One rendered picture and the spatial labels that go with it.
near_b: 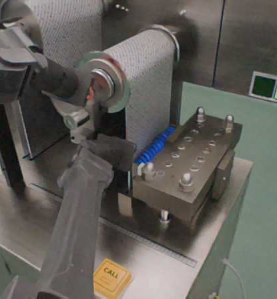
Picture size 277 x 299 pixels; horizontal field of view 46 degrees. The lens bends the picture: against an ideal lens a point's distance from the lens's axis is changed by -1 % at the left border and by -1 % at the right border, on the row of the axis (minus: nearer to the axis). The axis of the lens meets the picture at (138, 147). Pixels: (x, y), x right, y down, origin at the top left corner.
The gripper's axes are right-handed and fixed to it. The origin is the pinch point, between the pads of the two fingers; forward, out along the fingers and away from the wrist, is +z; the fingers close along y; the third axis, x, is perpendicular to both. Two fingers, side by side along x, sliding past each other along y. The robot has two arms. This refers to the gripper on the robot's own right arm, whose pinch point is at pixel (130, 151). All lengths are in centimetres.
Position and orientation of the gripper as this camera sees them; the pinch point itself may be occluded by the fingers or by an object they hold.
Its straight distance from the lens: 84.4
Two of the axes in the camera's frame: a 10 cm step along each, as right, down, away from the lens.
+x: 2.6, -9.5, -1.4
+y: 8.6, 3.0, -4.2
